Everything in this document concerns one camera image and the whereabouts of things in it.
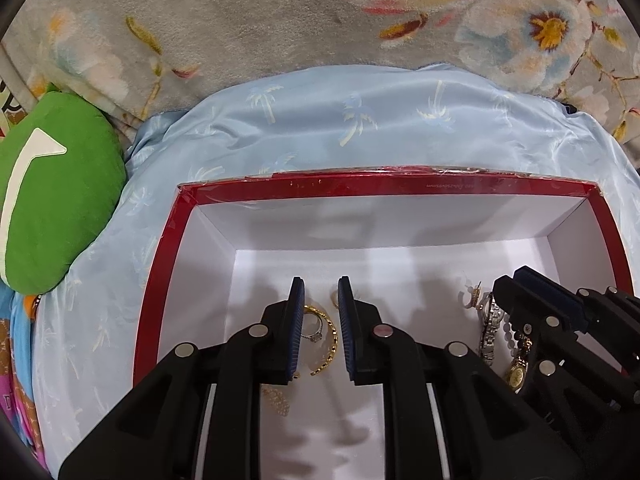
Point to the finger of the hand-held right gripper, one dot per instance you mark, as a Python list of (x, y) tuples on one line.
[(520, 305), (550, 295)]

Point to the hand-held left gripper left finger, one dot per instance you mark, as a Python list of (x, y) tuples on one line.
[(295, 330)]

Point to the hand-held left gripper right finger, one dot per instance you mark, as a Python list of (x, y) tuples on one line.
[(346, 330)]

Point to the silver wristwatch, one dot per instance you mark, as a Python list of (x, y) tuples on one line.
[(492, 317)]

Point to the gold hoop earring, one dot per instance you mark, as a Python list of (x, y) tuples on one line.
[(333, 301)]

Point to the gold wristwatch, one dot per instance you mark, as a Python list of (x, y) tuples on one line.
[(515, 374)]

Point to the red box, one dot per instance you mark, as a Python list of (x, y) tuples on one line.
[(350, 210)]

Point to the silver hoop earring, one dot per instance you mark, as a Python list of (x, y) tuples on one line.
[(462, 301)]

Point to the light blue palm-print cloth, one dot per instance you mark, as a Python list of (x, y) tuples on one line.
[(350, 110)]

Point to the green pillow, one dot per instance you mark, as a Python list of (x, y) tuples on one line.
[(65, 200)]

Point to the colourful printed blanket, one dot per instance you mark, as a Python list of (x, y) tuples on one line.
[(15, 385)]

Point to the grey floral blanket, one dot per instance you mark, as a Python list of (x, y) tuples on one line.
[(250, 10)]

